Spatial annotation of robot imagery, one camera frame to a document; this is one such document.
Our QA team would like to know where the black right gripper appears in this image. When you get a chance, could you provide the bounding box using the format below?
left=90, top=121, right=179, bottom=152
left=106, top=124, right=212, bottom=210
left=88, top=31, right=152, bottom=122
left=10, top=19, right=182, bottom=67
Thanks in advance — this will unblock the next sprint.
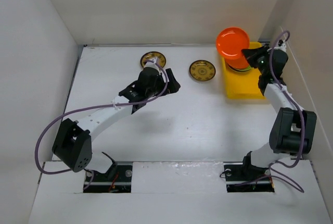
left=241, top=45, right=272, bottom=75

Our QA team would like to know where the orange plate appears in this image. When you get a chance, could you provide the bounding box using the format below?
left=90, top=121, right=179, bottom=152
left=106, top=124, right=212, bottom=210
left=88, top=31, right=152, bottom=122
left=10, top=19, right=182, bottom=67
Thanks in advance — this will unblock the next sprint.
left=225, top=56, right=249, bottom=69
left=215, top=27, right=250, bottom=60

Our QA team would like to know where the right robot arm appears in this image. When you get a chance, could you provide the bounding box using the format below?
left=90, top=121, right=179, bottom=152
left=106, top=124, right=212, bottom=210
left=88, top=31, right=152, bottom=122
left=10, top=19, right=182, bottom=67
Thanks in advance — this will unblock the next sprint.
left=240, top=45, right=317, bottom=179

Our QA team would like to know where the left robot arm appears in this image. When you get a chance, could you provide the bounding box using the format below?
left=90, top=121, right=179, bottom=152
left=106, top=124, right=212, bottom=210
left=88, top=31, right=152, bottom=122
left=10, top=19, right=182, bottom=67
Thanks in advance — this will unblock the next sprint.
left=52, top=67, right=181, bottom=172

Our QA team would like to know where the yellow plastic bin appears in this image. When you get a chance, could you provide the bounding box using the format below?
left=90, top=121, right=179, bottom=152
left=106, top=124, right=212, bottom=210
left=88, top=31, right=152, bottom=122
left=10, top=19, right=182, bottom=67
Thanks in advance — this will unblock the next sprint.
left=220, top=54, right=265, bottom=99

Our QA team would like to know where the yellow patterned plate left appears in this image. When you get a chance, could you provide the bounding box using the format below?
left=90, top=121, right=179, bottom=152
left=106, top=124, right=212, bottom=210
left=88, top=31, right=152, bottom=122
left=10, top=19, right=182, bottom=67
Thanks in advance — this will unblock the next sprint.
left=140, top=51, right=167, bottom=68

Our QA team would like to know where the yellow patterned plate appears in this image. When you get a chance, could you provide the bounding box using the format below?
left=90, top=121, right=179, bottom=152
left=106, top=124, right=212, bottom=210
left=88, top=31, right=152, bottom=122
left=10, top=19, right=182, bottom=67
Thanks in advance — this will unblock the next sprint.
left=140, top=51, right=167, bottom=68
left=189, top=60, right=216, bottom=82

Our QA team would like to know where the yellow patterned plate right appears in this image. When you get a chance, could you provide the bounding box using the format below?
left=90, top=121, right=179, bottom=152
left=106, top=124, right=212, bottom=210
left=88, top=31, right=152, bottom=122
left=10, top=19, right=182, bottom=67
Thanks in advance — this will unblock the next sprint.
left=189, top=60, right=216, bottom=82

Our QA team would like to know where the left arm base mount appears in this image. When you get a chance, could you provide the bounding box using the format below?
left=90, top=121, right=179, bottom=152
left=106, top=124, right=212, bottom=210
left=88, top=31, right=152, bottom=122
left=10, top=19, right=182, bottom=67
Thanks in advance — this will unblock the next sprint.
left=83, top=152, right=133, bottom=193

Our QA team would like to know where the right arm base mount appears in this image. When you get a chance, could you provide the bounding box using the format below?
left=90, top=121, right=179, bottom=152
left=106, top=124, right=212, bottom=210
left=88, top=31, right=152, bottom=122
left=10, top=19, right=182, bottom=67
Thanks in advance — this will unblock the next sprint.
left=220, top=157, right=275, bottom=193

